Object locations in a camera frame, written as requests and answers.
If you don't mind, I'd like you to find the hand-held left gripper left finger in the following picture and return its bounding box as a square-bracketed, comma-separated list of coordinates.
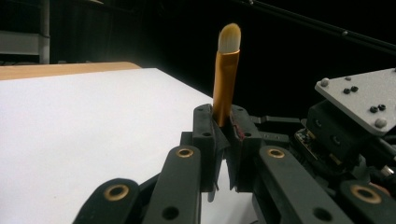
[191, 104, 232, 203]

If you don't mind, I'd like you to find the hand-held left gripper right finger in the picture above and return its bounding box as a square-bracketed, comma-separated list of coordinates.
[223, 105, 264, 192]

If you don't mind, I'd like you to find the black pole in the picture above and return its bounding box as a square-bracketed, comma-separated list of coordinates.
[230, 0, 396, 56]

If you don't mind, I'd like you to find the thin gold ferrule makeup brush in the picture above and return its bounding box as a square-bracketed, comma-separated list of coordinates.
[212, 22, 242, 128]

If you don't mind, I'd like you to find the white metal desk frame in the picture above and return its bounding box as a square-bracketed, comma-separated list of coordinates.
[0, 0, 51, 65]

